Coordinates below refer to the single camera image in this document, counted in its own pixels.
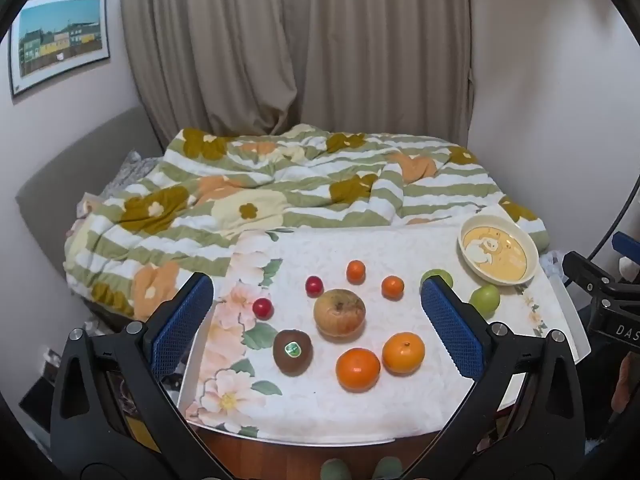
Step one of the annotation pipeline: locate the green apple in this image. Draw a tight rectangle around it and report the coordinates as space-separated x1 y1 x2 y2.
469 284 501 320
420 269 454 288

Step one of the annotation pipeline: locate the large orange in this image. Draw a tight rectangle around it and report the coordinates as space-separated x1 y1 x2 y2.
335 348 381 392
382 332 425 376

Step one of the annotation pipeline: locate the red cherry tomato front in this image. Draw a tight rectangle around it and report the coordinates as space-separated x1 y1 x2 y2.
252 297 274 320

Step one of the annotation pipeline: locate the red cherry tomato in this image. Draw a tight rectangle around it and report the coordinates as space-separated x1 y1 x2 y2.
305 275 324 298
252 297 274 320

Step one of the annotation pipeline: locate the small mandarin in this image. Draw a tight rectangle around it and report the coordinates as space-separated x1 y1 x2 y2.
381 275 405 301
346 260 367 285

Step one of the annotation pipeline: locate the brown kiwi with sticker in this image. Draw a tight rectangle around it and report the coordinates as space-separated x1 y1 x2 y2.
272 330 314 376

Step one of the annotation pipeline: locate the large yellowish apple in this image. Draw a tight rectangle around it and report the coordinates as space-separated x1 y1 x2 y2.
314 289 367 338

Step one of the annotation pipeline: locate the small mandarin back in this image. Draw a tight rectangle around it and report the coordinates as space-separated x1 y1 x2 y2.
346 260 367 285

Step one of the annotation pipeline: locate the red cherry tomato back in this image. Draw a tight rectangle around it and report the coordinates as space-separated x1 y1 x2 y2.
305 275 324 298

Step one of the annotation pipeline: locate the person right hand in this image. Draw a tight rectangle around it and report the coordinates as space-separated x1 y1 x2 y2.
611 352 639 414

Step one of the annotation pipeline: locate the cream cartoon plate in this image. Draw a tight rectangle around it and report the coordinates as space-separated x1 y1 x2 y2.
458 214 539 286

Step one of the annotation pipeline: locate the floral striped green blanket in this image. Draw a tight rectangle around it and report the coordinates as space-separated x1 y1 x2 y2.
64 125 549 320

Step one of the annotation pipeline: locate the white floral table cloth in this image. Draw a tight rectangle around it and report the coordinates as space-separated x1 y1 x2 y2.
179 207 550 445

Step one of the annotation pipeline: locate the beige curtain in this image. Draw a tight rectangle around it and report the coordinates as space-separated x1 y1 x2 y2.
120 0 473 144

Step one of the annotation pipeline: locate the framed city poster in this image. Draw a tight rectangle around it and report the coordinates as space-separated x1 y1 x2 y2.
8 0 111 98

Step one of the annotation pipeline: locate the black cable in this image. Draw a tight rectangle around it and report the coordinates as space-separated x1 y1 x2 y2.
579 173 640 261

